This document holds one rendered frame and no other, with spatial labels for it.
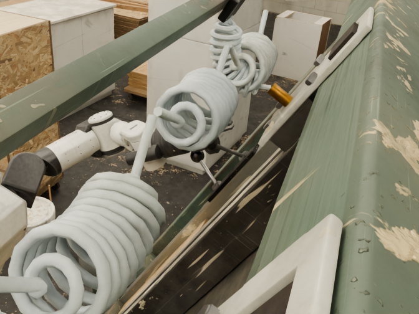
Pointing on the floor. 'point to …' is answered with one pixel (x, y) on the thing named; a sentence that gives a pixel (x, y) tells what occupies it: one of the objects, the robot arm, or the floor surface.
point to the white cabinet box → (298, 42)
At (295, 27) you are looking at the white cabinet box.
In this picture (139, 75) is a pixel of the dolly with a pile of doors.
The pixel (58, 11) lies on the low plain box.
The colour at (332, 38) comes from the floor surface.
